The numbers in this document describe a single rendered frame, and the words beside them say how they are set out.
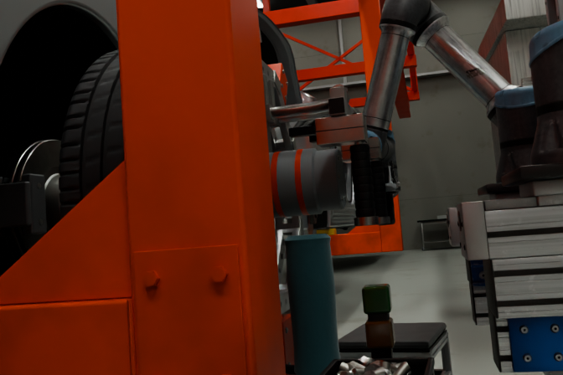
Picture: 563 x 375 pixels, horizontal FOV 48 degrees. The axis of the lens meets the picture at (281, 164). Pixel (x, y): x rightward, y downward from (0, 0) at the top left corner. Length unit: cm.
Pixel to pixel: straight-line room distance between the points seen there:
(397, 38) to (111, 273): 105
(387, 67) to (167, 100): 91
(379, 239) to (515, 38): 178
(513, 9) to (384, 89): 263
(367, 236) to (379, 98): 339
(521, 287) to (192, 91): 57
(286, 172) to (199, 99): 50
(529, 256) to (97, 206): 63
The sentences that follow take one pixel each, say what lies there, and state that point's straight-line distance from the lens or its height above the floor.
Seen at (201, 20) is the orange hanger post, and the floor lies 103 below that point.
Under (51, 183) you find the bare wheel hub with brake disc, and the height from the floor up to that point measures 90.
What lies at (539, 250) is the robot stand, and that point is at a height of 69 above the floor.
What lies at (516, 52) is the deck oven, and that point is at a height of 177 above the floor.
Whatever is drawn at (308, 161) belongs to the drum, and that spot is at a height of 89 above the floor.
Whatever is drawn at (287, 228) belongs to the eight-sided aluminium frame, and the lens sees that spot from 158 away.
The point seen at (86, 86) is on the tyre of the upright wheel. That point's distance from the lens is 124.
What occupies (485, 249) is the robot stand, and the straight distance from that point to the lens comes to 102.
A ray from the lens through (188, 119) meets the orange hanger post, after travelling 82.
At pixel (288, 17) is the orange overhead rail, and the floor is 328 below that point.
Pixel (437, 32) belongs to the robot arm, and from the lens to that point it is 178.
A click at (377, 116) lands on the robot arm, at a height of 102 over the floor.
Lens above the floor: 75
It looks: 6 degrees up
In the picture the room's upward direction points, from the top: 5 degrees counter-clockwise
